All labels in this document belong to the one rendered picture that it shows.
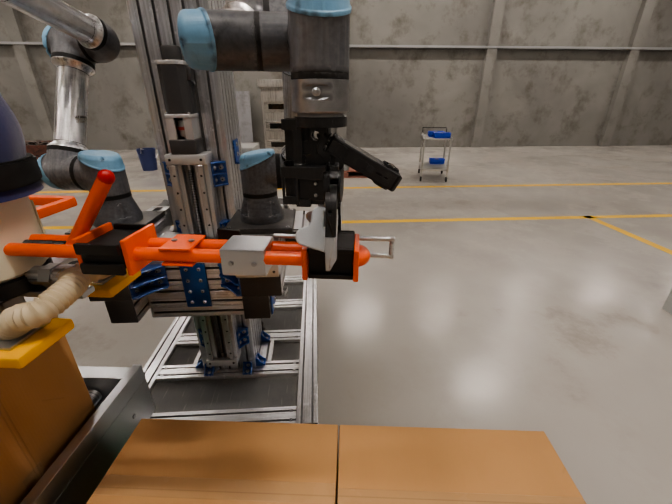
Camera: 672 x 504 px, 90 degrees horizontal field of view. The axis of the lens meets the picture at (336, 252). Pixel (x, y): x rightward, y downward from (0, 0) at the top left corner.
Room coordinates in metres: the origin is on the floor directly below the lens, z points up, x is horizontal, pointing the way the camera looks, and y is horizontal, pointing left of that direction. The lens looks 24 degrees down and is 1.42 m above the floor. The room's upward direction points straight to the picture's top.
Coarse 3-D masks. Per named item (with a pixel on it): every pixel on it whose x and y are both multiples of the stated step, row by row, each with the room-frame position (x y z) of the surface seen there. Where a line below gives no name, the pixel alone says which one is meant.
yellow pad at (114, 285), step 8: (104, 280) 0.58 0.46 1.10; (112, 280) 0.59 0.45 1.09; (120, 280) 0.59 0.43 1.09; (128, 280) 0.61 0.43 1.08; (96, 288) 0.56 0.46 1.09; (104, 288) 0.56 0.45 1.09; (112, 288) 0.56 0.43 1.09; (120, 288) 0.58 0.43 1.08; (88, 296) 0.56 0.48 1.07; (96, 296) 0.56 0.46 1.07; (104, 296) 0.56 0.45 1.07; (112, 296) 0.56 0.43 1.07
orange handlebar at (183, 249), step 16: (48, 208) 0.70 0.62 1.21; (64, 208) 0.74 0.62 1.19; (64, 240) 0.52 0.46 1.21; (160, 240) 0.52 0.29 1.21; (176, 240) 0.50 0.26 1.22; (192, 240) 0.49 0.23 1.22; (208, 240) 0.51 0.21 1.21; (224, 240) 0.51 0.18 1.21; (32, 256) 0.49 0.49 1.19; (48, 256) 0.48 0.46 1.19; (64, 256) 0.48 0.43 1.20; (144, 256) 0.47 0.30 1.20; (160, 256) 0.47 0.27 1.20; (176, 256) 0.47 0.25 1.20; (192, 256) 0.47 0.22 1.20; (208, 256) 0.46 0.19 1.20; (272, 256) 0.46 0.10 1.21; (288, 256) 0.46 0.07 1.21; (368, 256) 0.47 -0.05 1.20
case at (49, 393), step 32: (64, 352) 0.70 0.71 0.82; (0, 384) 0.54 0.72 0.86; (32, 384) 0.60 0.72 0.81; (64, 384) 0.66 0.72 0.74; (0, 416) 0.51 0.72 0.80; (32, 416) 0.57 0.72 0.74; (64, 416) 0.63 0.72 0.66; (0, 448) 0.49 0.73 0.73; (32, 448) 0.54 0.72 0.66; (64, 448) 0.60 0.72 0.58; (0, 480) 0.46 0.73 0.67; (32, 480) 0.51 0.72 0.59
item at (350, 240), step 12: (348, 240) 0.48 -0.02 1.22; (312, 252) 0.45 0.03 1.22; (348, 252) 0.44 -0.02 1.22; (312, 264) 0.45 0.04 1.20; (324, 264) 0.45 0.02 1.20; (336, 264) 0.45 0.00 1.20; (348, 264) 0.45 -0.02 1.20; (312, 276) 0.45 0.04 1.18; (324, 276) 0.45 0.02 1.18; (336, 276) 0.44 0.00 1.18; (348, 276) 0.44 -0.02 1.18
